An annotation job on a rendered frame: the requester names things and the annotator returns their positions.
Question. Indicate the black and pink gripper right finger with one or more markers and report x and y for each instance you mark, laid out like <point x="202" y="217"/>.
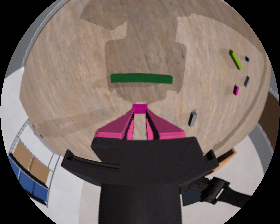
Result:
<point x="158" y="128"/>

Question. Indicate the small magenta block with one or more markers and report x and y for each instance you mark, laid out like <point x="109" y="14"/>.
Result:
<point x="139" y="108"/>

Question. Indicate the grey rod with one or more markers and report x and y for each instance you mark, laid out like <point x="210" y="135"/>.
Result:
<point x="246" y="81"/>
<point x="192" y="119"/>

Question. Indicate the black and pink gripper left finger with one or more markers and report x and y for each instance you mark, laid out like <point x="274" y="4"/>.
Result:
<point x="119" y="128"/>

